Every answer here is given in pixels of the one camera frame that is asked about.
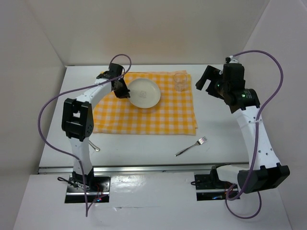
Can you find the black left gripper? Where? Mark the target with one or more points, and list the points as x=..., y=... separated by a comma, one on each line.
x=120, y=78

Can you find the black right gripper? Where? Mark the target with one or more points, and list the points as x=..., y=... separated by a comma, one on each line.
x=211, y=73

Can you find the cream round plate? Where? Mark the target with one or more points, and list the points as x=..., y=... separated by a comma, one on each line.
x=144, y=93

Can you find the clear drinking glass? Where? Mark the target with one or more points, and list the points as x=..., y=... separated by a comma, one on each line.
x=180, y=81

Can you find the silver table knife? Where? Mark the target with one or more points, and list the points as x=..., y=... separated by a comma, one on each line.
x=96, y=148

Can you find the silver fork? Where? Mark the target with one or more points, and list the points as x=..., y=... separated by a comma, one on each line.
x=197, y=143

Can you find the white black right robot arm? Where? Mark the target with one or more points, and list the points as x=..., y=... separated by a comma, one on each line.
x=242, y=147

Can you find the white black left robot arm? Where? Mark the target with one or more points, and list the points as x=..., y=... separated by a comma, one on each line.
x=78, y=119

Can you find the aluminium front rail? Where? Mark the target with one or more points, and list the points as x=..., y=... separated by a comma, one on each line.
x=134, y=169

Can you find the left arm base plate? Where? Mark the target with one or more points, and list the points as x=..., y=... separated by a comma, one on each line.
x=97, y=193

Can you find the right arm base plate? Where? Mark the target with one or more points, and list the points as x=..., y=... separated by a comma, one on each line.
x=207, y=190

